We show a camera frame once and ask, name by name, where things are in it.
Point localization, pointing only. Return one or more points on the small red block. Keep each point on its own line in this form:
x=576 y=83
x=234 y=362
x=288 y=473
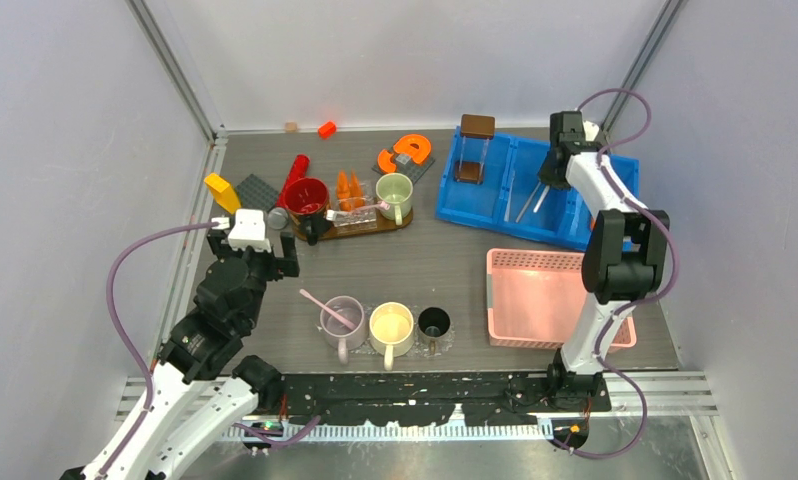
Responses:
x=327 y=130

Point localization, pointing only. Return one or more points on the cream yellow mug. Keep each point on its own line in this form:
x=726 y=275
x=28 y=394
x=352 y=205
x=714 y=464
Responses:
x=391 y=332

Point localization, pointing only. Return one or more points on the clear holder with brown lid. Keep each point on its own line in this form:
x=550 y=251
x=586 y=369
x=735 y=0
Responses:
x=476 y=133

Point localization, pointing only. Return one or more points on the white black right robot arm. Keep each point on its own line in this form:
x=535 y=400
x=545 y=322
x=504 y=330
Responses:
x=623 y=262

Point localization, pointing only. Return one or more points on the blue plastic organizer bin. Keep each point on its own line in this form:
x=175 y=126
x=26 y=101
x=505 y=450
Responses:
x=563 y=219

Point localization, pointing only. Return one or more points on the yellow toy block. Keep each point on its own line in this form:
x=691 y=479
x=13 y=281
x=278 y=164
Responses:
x=223 y=193

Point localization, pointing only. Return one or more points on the beige grey toothbrush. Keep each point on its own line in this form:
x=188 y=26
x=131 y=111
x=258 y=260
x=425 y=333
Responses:
x=528 y=202

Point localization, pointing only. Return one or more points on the dark grey studded baseplate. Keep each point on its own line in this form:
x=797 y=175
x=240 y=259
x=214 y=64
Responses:
x=255 y=193

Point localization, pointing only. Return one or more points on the orange toothpaste tube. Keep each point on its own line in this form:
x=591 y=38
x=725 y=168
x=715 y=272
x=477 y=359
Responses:
x=356 y=193
x=343 y=192

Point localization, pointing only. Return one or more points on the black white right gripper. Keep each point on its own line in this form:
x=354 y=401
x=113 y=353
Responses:
x=547 y=178

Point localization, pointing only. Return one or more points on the grey baseplate with orange track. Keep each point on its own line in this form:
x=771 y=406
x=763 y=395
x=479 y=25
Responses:
x=410 y=155

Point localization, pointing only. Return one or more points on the lilac translucent mug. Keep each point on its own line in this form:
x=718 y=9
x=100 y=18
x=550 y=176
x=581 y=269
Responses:
x=337 y=334

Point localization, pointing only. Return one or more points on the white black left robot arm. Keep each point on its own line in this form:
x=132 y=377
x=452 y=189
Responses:
x=181 y=411

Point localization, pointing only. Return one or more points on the pink plastic basket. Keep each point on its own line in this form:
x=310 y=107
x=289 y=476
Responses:
x=534 y=297

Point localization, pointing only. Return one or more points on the light green mug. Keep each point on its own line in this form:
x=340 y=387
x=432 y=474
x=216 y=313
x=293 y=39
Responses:
x=394 y=192

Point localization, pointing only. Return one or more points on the red glitter toy microphone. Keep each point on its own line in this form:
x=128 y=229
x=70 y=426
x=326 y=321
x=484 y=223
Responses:
x=277 y=217

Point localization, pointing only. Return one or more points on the clear glass toothbrush holder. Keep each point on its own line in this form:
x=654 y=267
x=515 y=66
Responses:
x=357 y=223

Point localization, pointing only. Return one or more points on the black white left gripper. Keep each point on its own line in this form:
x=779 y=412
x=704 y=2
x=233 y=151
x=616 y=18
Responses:
x=286 y=264

